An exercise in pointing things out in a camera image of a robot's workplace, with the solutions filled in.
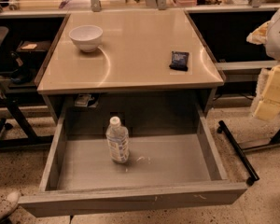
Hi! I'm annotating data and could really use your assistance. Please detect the white shoe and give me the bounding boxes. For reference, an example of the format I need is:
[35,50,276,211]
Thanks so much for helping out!
[0,191,21,222]

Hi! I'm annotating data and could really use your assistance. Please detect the clear plastic water bottle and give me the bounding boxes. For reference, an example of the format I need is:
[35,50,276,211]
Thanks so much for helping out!
[105,116,130,163]

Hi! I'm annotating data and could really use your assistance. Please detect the dark blue snack packet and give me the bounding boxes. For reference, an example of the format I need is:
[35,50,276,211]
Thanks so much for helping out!
[169,51,189,71]

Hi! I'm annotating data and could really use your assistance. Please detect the beige top counter cabinet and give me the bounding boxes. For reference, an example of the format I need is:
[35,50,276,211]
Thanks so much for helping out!
[37,8,225,120]

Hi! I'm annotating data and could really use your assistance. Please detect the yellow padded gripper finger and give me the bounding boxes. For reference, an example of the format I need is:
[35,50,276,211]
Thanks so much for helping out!
[253,64,280,120]
[246,21,269,45]

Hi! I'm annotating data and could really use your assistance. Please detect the open grey drawer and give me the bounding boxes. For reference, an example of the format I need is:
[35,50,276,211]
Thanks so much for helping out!
[20,106,247,217]

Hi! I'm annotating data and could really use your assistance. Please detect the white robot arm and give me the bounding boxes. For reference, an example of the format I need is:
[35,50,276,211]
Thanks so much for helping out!
[246,8,280,120]

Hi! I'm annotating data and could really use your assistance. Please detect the black wheeled stand base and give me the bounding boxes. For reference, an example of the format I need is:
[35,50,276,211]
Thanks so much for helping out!
[217,120,280,186]

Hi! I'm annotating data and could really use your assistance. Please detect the black chair frame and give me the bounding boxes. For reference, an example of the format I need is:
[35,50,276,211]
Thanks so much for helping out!
[0,26,55,170]

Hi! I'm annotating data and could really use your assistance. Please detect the white ceramic bowl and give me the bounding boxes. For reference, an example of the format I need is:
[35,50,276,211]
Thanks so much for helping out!
[69,25,103,52]

